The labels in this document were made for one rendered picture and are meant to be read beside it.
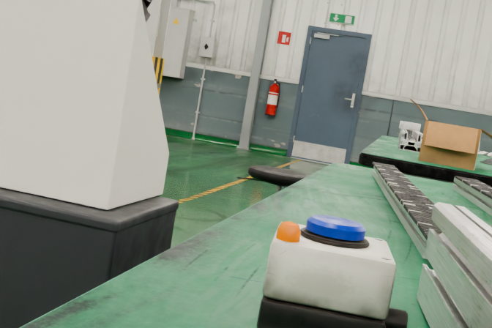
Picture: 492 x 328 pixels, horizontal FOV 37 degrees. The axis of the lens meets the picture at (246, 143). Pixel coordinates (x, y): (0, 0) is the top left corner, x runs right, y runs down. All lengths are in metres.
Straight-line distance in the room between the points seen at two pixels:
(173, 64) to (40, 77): 11.15
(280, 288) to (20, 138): 0.44
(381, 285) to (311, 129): 11.20
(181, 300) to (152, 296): 0.02
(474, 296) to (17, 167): 0.55
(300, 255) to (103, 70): 0.39
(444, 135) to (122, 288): 2.29
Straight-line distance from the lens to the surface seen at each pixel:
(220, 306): 0.52
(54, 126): 0.82
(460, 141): 2.74
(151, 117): 0.87
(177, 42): 11.98
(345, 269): 0.47
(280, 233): 0.47
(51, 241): 0.79
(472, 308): 0.44
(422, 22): 11.67
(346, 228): 0.49
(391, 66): 11.61
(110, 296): 0.51
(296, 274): 0.47
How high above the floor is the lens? 0.93
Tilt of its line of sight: 4 degrees down
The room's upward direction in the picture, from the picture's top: 9 degrees clockwise
